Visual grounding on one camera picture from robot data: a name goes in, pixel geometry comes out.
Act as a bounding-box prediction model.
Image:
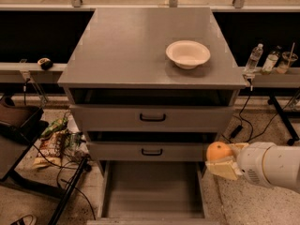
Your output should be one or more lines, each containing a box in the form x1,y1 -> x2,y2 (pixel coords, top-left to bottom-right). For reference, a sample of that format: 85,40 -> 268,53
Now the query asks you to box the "clear water bottle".
244,43 -> 263,73

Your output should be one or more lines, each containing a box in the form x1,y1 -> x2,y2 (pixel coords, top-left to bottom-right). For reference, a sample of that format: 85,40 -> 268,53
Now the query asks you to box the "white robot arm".
205,142 -> 300,193

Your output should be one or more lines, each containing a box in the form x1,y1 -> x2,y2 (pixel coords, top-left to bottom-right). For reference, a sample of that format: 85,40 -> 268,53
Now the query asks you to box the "black cart frame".
0,95 -> 87,225

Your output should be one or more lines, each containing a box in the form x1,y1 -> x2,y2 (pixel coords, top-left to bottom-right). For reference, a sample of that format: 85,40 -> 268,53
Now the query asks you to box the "small black yellow device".
37,58 -> 53,70

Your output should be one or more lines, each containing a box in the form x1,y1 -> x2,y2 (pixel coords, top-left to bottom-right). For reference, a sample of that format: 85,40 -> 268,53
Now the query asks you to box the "grey bottom drawer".
86,161 -> 219,225

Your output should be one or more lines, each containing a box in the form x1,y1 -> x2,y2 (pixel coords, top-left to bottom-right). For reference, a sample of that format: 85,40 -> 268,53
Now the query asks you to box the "shoe with white stripes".
10,216 -> 37,225

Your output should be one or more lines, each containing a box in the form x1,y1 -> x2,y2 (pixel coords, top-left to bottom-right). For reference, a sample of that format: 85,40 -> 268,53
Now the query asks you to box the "orange fruit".
206,142 -> 233,161

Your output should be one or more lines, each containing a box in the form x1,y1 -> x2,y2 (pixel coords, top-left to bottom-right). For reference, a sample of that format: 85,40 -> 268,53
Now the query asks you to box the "white bowl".
166,40 -> 211,69

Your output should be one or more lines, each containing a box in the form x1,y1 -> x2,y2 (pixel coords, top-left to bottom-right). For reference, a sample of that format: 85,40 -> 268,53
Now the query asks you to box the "green snack bag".
40,118 -> 68,139

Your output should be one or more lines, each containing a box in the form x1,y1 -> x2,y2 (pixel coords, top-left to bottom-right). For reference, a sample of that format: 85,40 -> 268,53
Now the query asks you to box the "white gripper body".
237,142 -> 275,188

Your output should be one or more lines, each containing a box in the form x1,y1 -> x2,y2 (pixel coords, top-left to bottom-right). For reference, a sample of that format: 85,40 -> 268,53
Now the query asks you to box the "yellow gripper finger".
205,156 -> 242,180
229,142 -> 248,156

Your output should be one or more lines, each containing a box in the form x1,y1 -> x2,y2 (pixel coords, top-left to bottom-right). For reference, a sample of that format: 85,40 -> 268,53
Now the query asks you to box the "plastic cup with straw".
276,43 -> 298,74

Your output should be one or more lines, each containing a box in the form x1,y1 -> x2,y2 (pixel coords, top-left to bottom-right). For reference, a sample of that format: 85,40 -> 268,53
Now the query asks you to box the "brown snack bag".
33,131 -> 67,169

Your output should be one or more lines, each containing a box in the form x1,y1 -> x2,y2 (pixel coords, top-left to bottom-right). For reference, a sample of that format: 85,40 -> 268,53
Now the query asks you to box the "grey middle drawer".
87,142 -> 208,161

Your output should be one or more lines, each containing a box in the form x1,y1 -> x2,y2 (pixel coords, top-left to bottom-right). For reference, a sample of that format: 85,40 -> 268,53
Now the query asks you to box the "grey top drawer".
70,105 -> 233,133

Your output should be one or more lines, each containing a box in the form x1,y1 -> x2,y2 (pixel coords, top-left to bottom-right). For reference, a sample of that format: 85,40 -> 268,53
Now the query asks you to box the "grey drawer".
87,142 -> 208,161
70,105 -> 233,133
86,161 -> 219,225

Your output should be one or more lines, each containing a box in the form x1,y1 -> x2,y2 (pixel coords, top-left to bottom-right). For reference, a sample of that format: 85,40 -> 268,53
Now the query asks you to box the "black power adapter cable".
221,78 -> 290,145

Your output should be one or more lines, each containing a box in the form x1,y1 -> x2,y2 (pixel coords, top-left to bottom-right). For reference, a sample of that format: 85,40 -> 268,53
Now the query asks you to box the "black table leg with caster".
268,94 -> 300,146

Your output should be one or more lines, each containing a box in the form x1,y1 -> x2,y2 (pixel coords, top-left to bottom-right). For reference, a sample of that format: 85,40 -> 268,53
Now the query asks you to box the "dark drink bottle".
261,46 -> 282,75

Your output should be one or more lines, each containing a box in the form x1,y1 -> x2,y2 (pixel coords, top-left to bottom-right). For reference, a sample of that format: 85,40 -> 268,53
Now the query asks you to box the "grey drawer cabinet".
57,7 -> 248,178

